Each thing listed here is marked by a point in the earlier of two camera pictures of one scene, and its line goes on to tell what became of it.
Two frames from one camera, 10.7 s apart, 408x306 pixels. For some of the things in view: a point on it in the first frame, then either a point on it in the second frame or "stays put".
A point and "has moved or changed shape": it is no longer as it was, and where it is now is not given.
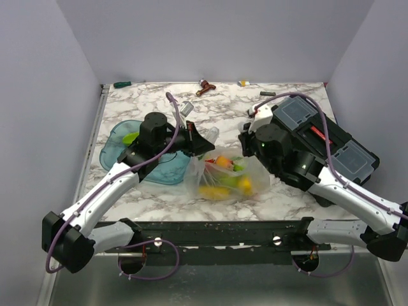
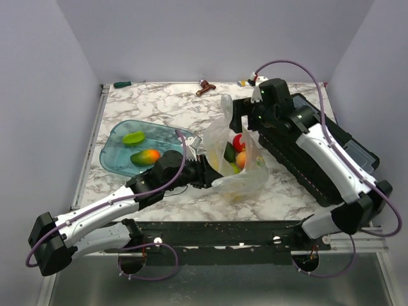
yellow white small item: [243, 83] stays put
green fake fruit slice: [129, 138] stays put
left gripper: [196, 143] → [206, 174]
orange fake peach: [223, 161] → [241, 159]
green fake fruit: [229, 181] → [236, 169]
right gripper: [245, 137] → [240, 107]
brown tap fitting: [206, 86] stays put
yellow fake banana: [214, 192] → [234, 196]
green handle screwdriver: [122, 84] stays put
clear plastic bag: [225, 173] has moved or changed shape
